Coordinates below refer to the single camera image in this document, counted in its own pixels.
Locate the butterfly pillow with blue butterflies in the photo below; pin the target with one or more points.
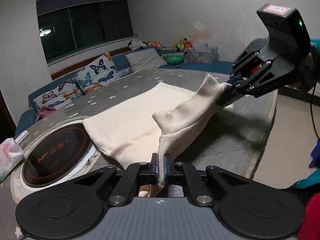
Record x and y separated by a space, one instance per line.
97 72

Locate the dark window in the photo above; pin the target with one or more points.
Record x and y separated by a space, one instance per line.
87 25

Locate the blue sofa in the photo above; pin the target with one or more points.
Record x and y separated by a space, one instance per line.
212 66

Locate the colourful plush toys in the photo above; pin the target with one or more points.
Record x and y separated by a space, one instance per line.
156 44

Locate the clear plastic storage box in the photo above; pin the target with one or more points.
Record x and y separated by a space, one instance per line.
202 53

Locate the grey star tablecloth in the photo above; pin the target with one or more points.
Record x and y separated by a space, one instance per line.
225 140

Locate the butterfly pillow with purple butterfly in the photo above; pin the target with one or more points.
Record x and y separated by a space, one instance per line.
57 97

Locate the plain grey pillow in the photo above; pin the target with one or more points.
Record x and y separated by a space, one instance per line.
145 60

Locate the black white plush toy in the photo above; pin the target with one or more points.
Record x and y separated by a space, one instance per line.
137 45

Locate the black round induction cooker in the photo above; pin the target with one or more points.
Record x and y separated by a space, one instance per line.
57 152

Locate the person's right forearm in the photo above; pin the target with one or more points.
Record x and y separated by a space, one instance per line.
316 46

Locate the person's body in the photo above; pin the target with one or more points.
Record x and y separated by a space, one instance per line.
312 212

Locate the cream sweatshirt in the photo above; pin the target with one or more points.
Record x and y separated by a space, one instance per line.
130 115

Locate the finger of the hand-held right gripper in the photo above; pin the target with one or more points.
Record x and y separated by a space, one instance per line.
246 55
240 90

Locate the green plastic bowl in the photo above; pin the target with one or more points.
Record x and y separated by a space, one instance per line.
175 60

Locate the yellow green toy figures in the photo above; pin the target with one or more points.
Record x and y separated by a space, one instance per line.
183 45

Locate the white power strip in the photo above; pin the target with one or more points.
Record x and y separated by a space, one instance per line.
21 137

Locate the pink white tissue pack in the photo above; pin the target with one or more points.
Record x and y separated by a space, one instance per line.
10 155

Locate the pink cloth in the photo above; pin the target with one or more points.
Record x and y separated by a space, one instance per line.
46 113

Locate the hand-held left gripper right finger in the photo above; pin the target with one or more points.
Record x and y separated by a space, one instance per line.
167 167

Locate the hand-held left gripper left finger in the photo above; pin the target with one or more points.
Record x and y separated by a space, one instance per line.
156 167

